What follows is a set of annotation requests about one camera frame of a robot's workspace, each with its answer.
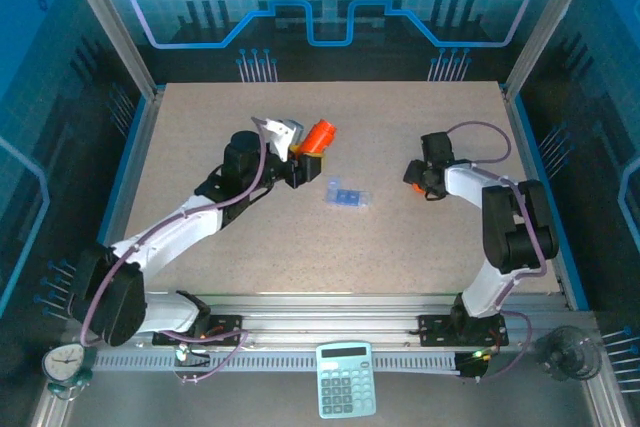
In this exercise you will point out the orange pill bottle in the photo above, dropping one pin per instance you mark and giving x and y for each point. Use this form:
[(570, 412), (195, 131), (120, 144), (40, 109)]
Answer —
[(319, 137)]

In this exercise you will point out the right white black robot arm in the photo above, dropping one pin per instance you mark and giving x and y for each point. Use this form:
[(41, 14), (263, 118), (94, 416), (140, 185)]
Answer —
[(520, 227)]

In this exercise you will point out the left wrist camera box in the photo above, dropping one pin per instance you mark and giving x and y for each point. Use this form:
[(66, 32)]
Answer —
[(277, 134)]

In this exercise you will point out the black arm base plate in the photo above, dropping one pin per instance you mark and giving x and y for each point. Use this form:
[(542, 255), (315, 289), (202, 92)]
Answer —
[(435, 331), (225, 332)]

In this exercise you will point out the aluminium frame post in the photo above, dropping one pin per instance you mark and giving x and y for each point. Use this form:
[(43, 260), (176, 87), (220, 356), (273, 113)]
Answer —
[(550, 22), (110, 22)]

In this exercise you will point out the teal desk calculator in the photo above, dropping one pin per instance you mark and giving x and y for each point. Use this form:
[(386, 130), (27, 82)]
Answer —
[(346, 379)]

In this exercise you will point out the small black desk fan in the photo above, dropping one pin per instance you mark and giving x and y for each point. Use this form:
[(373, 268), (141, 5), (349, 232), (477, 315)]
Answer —
[(567, 353)]

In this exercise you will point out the green alarm clock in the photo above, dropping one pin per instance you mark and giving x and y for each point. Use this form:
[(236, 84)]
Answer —
[(64, 362)]

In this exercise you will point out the blue weekly pill organizer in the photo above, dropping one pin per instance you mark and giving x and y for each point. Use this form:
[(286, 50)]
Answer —
[(350, 197)]

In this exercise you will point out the aluminium front rail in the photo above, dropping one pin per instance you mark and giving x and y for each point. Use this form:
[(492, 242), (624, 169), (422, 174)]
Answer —
[(325, 312)]

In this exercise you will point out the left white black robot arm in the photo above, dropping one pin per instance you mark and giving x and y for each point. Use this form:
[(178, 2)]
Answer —
[(175, 232)]

